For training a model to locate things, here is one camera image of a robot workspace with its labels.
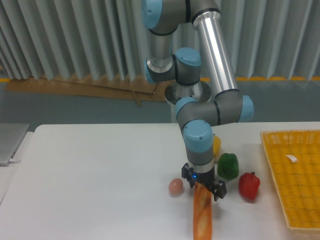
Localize red bell pepper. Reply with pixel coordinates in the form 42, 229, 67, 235
238, 172, 261, 201

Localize yellow bell pepper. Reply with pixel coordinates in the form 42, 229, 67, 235
213, 135, 222, 156

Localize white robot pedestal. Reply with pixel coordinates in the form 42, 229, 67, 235
164, 80, 213, 124

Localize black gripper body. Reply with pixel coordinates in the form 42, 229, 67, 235
191, 167, 215, 188

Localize white paper label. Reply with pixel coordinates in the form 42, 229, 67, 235
286, 154, 298, 163

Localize yellow woven basket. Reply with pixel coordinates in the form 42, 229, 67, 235
260, 129, 320, 234

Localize green bell pepper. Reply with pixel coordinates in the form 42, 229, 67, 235
217, 153, 239, 180

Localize pink egg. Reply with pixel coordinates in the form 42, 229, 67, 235
168, 178, 183, 195

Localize white cable connector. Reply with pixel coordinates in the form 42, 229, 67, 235
9, 159, 21, 164

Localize silver laptop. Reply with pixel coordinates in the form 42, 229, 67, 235
0, 123, 29, 167

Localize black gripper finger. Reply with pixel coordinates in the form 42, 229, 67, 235
207, 180, 227, 202
181, 163, 196, 188

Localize brown cardboard sheet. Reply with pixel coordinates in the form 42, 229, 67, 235
5, 74, 171, 106

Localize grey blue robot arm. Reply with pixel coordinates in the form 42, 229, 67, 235
141, 0, 254, 200

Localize orange baguette bread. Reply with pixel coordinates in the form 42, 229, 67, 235
193, 183, 212, 240

